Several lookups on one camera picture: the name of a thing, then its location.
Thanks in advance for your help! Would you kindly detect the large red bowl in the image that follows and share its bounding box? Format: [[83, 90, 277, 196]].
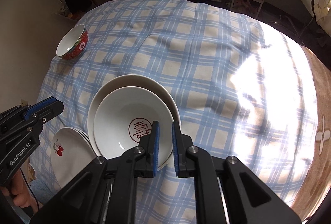
[[87, 74, 181, 166]]

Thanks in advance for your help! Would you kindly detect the small red-rimmed bowl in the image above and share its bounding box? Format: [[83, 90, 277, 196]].
[[56, 24, 88, 60]]

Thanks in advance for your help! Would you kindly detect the tan fleece blanket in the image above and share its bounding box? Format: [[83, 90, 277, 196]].
[[291, 47, 330, 221]]

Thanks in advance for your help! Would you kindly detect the large cherry plate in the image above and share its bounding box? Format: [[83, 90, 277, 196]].
[[50, 127, 96, 188]]

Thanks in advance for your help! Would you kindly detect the blue plaid tablecloth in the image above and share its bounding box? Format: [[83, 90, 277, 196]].
[[30, 0, 318, 206]]

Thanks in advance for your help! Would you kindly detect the person's left hand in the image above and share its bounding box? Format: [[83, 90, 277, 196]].
[[1, 170, 38, 212]]

